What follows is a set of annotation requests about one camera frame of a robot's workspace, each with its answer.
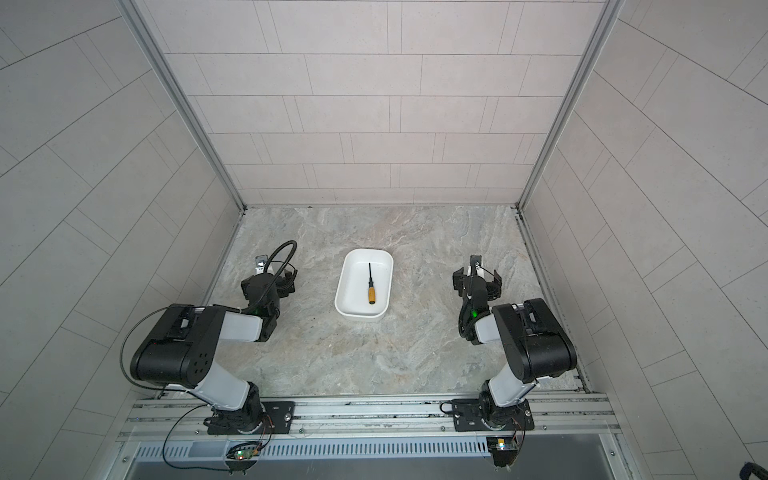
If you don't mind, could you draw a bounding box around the orange handled screwdriver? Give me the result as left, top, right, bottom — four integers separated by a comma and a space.
367, 263, 376, 305

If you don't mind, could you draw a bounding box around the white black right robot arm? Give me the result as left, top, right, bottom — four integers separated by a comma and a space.
452, 255, 577, 431

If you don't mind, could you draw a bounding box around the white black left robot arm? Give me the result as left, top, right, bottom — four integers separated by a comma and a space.
129, 255, 298, 435

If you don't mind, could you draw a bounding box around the white plastic bin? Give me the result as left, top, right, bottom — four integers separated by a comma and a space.
334, 248, 394, 322

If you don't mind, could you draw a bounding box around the right circuit board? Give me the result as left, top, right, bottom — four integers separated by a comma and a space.
486, 436, 521, 468

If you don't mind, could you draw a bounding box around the left green circuit board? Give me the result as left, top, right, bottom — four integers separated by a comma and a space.
225, 441, 265, 472

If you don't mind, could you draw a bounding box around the aluminium corner profile left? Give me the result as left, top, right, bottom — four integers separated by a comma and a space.
116, 0, 247, 213

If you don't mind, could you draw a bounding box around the aluminium corner profile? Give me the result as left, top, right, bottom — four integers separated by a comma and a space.
116, 0, 247, 213
517, 0, 624, 212

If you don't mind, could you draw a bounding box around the aluminium corner profile right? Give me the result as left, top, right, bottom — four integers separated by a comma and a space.
517, 0, 624, 212

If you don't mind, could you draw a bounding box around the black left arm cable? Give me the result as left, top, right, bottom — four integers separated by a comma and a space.
118, 239, 299, 472

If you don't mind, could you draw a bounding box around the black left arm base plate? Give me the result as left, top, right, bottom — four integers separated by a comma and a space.
203, 401, 296, 435

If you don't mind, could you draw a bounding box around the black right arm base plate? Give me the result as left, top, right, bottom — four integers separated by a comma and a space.
448, 397, 535, 432

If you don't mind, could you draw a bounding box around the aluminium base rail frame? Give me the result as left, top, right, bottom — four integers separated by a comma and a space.
94, 390, 642, 479

